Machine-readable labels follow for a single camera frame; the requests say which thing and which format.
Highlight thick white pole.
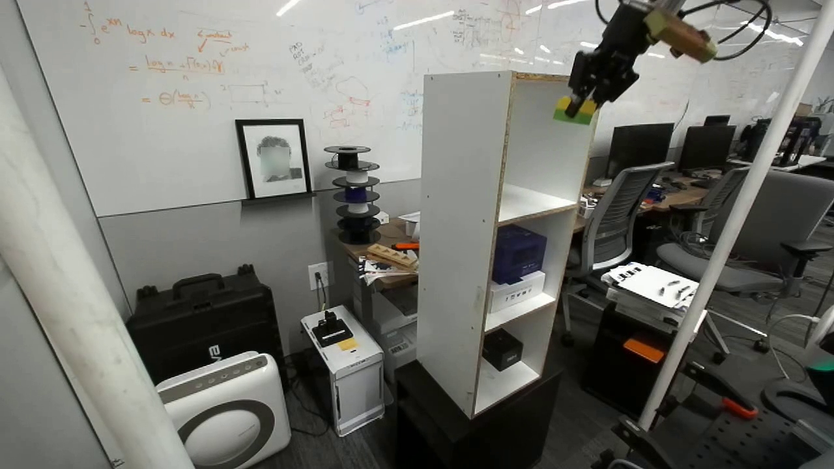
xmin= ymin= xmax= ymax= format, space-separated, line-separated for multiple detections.
xmin=0 ymin=65 xmax=199 ymax=469

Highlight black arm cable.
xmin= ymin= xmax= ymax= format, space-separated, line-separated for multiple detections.
xmin=591 ymin=0 xmax=778 ymax=65

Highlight black crate with orange label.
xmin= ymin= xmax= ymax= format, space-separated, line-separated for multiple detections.
xmin=578 ymin=299 xmax=690 ymax=412

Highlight white frame mesh office chair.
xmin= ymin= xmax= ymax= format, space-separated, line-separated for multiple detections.
xmin=560 ymin=159 xmax=681 ymax=308

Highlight black cabinet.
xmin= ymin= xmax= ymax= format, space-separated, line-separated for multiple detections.
xmin=394 ymin=357 xmax=565 ymax=469

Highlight white wall outlet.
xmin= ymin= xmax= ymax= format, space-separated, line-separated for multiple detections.
xmin=305 ymin=260 xmax=333 ymax=295

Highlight wooden desk with clutter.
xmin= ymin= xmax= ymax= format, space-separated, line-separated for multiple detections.
xmin=336 ymin=209 xmax=422 ymax=295

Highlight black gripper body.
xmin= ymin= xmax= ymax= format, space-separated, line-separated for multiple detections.
xmin=573 ymin=2 xmax=655 ymax=89

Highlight white metal pole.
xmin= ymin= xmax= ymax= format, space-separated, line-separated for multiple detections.
xmin=637 ymin=0 xmax=834 ymax=434

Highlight flat white box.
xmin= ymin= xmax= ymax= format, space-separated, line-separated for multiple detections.
xmin=486 ymin=267 xmax=550 ymax=316

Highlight dark blue box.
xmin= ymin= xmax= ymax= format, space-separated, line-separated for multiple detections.
xmin=490 ymin=223 xmax=550 ymax=286

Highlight empty black filament spool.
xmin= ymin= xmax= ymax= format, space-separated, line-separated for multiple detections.
xmin=320 ymin=144 xmax=372 ymax=174

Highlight whiteboard with scribbles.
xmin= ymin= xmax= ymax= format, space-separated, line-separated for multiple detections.
xmin=14 ymin=0 xmax=824 ymax=222

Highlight blue filament spool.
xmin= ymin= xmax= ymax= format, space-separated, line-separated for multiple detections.
xmin=331 ymin=171 xmax=383 ymax=218

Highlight black framed portrait picture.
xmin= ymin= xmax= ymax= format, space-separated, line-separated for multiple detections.
xmin=233 ymin=118 xmax=315 ymax=205

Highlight small black box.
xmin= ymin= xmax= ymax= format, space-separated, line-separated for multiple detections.
xmin=479 ymin=327 xmax=527 ymax=374

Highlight black hard carrying case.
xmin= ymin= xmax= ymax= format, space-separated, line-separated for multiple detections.
xmin=123 ymin=262 xmax=288 ymax=386

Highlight yellow green lego brick stack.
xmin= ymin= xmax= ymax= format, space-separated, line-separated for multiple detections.
xmin=552 ymin=92 xmax=602 ymax=127

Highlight white air purifier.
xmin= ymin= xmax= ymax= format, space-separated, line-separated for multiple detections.
xmin=155 ymin=347 xmax=297 ymax=469

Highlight long wooden office desk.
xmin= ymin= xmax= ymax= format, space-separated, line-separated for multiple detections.
xmin=576 ymin=174 xmax=714 ymax=230

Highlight black computer monitor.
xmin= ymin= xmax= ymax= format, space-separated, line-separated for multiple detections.
xmin=735 ymin=118 xmax=775 ymax=165
xmin=606 ymin=119 xmax=679 ymax=183
xmin=679 ymin=122 xmax=735 ymax=178

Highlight white perforated tray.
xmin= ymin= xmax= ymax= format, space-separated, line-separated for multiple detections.
xmin=599 ymin=260 xmax=703 ymax=316

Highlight small black device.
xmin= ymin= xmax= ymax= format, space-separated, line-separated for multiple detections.
xmin=307 ymin=309 xmax=358 ymax=351

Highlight white wooden shelf unit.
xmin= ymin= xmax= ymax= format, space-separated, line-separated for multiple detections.
xmin=415 ymin=68 xmax=602 ymax=421

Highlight beige wrist camera box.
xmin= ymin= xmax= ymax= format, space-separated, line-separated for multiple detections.
xmin=642 ymin=4 xmax=720 ymax=65

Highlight red handled tool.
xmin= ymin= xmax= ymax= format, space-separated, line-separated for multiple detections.
xmin=690 ymin=370 xmax=765 ymax=425

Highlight grey office chair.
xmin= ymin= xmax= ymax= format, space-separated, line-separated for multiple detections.
xmin=655 ymin=166 xmax=834 ymax=353

